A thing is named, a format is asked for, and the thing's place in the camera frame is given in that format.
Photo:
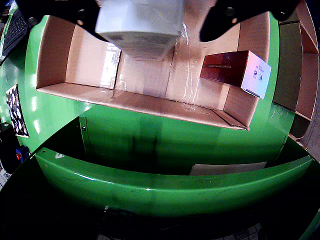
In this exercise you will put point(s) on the flattened printed carton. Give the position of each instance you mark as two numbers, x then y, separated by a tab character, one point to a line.
16	112

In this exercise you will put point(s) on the green metal shelf unit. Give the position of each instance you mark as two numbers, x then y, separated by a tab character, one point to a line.
150	195

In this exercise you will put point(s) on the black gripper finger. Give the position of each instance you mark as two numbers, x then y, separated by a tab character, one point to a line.
57	8
237	10

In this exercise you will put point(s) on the small blue and red box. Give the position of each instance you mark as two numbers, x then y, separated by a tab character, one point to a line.
22	152

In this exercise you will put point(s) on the maroon box with white end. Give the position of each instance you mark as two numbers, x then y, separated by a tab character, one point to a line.
222	67

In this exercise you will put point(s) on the white carton with cow pattern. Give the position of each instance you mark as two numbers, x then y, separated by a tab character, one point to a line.
140	25

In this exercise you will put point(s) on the shallow cardboard tray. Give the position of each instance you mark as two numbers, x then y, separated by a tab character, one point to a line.
150	82

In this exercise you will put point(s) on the black round device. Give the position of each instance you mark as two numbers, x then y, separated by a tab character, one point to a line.
8	152

